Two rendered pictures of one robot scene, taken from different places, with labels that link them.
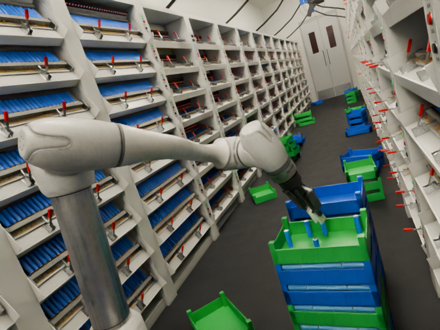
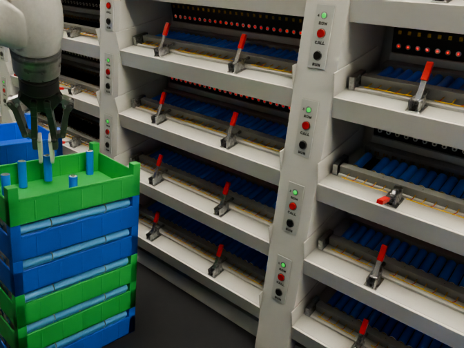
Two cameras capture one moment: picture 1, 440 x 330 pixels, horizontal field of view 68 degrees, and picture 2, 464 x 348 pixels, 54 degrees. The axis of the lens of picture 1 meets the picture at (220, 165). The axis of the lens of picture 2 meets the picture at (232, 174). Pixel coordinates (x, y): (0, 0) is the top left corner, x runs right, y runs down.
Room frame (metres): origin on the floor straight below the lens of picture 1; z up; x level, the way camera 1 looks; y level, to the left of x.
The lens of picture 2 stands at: (0.43, 0.58, 0.84)
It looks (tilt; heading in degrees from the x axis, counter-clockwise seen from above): 20 degrees down; 283
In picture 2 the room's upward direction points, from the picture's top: 6 degrees clockwise
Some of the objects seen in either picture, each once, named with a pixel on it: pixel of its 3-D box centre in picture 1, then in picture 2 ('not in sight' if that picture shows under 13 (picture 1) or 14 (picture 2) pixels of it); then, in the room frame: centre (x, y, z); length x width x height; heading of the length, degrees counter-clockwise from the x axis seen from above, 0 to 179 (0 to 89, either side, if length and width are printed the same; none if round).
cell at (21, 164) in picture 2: (308, 228); (22, 174); (1.11, -0.23, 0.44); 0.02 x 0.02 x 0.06
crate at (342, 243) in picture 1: (320, 236); (59, 177); (1.02, -0.25, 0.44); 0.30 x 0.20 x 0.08; 61
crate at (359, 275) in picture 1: (325, 256); (60, 209); (1.02, -0.25, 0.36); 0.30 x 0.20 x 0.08; 61
